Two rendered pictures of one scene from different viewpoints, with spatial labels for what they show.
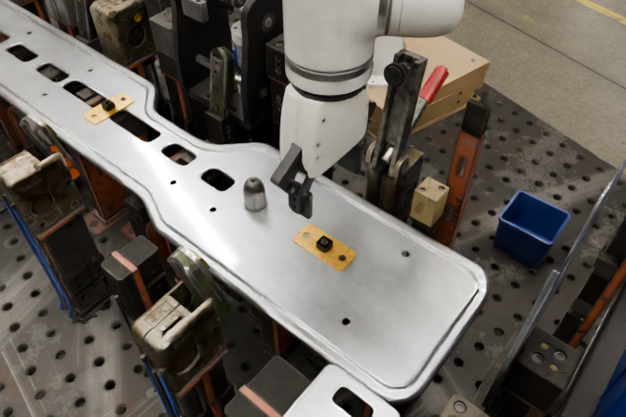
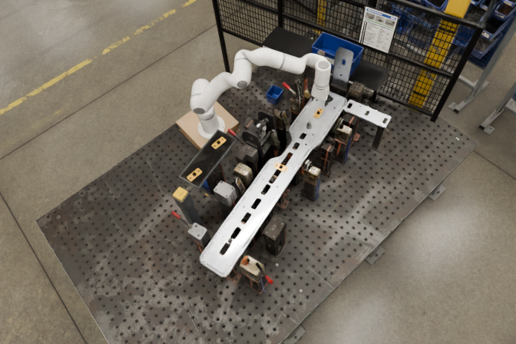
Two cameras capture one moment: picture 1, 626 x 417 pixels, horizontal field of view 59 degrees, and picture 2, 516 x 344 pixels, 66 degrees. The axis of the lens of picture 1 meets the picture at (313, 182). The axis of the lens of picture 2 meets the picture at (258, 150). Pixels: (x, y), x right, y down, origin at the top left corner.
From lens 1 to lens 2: 2.29 m
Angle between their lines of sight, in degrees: 53
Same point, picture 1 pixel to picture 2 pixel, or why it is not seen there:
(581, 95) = (127, 97)
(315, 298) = (331, 113)
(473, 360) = not seen: hidden behind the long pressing
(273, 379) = (346, 119)
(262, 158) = (294, 128)
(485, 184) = (253, 105)
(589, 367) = not seen: hidden behind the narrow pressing
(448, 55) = not seen: hidden behind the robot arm
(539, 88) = (121, 112)
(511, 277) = (286, 101)
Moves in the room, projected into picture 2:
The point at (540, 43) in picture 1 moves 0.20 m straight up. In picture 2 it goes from (83, 108) to (74, 95)
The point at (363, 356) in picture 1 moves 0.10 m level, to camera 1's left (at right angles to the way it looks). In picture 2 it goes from (341, 104) to (344, 117)
